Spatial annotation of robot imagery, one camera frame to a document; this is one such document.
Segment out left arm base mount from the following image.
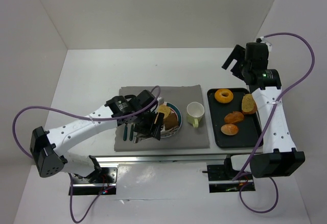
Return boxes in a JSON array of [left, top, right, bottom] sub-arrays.
[[68, 164, 118, 196]]

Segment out grey cloth placemat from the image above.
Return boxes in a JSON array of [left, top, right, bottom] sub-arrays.
[[114, 85, 209, 152]]

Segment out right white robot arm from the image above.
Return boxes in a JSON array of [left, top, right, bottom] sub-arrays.
[[222, 42, 305, 178]]

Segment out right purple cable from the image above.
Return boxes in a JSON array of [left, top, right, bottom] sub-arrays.
[[231, 32, 315, 213]]

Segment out sugared round bun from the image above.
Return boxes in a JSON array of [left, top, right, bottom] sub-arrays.
[[221, 124, 239, 136]]

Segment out white plate green red rim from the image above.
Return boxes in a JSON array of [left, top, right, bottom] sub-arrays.
[[158, 102, 182, 138]]

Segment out aluminium rail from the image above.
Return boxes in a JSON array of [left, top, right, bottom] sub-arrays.
[[94, 154, 230, 165]]

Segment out black baking tray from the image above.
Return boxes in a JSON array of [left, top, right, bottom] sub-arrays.
[[207, 88, 262, 149]]

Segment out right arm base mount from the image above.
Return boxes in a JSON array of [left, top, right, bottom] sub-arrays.
[[202, 155, 255, 193]]

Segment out cut bread slice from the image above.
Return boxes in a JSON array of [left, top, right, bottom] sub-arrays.
[[157, 104, 172, 120], [241, 94, 258, 115]]

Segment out pale green mug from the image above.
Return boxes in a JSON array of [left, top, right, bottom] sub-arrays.
[[186, 102, 205, 129]]

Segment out dark brown bread piece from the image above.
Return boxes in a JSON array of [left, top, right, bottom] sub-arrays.
[[163, 112, 178, 131]]

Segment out purple cable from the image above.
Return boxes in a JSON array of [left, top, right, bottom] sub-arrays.
[[231, 32, 315, 213], [12, 85, 161, 224]]

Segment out brown glazed bun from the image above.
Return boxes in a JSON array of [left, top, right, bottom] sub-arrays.
[[224, 111, 245, 124]]

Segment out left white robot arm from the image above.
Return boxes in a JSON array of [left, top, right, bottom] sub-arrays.
[[30, 90, 164, 182]]

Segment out gold spoon green handle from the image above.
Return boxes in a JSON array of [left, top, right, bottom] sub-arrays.
[[123, 125, 128, 141]]

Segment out gold fork green handle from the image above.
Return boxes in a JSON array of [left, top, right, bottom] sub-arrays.
[[129, 123, 134, 141]]

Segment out metal serving tongs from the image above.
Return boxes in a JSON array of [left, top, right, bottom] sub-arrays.
[[133, 125, 164, 143]]

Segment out orange glazed donut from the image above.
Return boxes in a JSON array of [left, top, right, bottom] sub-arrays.
[[214, 89, 233, 104]]

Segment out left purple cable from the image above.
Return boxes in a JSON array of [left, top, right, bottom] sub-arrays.
[[12, 85, 161, 224]]

